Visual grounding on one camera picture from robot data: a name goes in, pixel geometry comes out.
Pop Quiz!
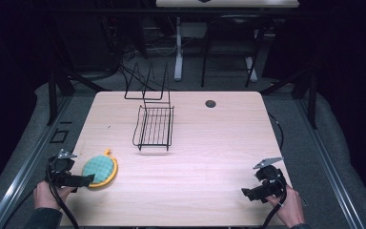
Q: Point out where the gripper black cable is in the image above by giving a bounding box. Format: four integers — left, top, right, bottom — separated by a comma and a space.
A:
45, 156, 81, 229
259, 175, 289, 229

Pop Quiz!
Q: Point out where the black frame stand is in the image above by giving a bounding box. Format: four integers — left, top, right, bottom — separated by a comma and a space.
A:
260, 56, 319, 130
42, 18, 112, 127

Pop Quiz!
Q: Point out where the black chair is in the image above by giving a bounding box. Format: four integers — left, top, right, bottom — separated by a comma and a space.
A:
200, 12, 270, 89

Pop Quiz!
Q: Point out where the metal floor rail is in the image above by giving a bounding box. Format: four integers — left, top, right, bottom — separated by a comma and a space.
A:
294, 98, 366, 229
0, 94, 74, 229

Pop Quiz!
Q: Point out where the white background table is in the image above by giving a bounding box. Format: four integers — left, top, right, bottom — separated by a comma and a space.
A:
155, 0, 300, 82

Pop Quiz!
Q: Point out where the black wire rack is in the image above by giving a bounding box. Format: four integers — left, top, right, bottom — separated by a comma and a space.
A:
124, 61, 175, 153

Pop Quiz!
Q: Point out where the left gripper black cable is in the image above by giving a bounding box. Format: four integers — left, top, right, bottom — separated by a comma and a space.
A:
45, 156, 81, 229

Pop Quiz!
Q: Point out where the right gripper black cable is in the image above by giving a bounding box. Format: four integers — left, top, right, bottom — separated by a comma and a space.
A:
259, 175, 289, 229

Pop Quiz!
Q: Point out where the person's right hand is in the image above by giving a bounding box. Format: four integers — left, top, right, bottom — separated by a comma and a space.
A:
264, 185, 306, 229

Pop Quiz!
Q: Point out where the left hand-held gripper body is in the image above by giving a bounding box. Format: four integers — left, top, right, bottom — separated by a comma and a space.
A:
45, 148, 78, 188

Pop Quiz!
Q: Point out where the person's left hand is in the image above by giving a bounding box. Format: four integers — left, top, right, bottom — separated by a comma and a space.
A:
32, 180, 77, 211

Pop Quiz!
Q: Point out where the thin black cable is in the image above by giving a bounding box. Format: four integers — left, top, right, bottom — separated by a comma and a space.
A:
267, 112, 285, 153

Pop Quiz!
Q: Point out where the green pot holder yellow rim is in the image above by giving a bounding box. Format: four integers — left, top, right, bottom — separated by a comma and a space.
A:
81, 148, 119, 189

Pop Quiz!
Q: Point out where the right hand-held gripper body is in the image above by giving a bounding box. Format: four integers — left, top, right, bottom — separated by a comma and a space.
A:
252, 156, 289, 202

